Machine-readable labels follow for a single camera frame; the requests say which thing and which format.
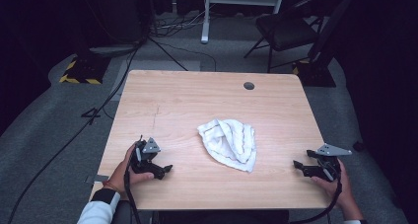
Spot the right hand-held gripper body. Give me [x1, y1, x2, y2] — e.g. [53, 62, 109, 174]
[307, 143, 353, 183]

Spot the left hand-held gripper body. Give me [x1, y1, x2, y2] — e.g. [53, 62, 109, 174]
[129, 135, 166, 174]

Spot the white cloth with coloured stitching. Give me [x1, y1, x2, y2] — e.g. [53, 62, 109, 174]
[196, 118, 257, 174]

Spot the person's right hand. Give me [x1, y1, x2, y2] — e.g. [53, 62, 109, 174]
[311, 160, 356, 208]

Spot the person's left hand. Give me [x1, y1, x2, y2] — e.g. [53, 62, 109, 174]
[105, 143, 156, 195]

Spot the grey tape strip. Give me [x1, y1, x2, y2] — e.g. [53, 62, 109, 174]
[85, 174, 110, 186]

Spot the black wrist band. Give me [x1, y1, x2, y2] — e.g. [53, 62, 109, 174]
[90, 187, 118, 204]

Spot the person's dark clothing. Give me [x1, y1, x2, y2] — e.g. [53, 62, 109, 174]
[111, 200, 291, 224]

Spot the black folding chair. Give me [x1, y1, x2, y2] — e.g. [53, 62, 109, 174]
[244, 0, 327, 74]

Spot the black equipment cabinet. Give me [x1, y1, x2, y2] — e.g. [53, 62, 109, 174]
[88, 0, 153, 57]

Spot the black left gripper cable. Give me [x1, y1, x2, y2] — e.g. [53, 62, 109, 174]
[122, 144, 143, 224]

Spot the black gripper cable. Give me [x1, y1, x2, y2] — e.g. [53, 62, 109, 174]
[289, 179, 343, 224]
[122, 144, 143, 224]

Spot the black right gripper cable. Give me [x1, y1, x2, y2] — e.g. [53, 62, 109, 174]
[289, 179, 343, 224]

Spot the black yellow striped base plate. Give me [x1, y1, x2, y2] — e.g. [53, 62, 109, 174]
[291, 59, 337, 88]
[58, 54, 111, 86]

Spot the long black floor cable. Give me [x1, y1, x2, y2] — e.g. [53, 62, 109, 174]
[7, 47, 141, 224]

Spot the thin curved black cable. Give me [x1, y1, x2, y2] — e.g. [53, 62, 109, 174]
[157, 39, 218, 73]

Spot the black slanted stand post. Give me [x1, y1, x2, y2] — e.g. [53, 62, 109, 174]
[309, 0, 362, 63]

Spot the bundle of floor cables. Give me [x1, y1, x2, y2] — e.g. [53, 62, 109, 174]
[150, 9, 212, 38]

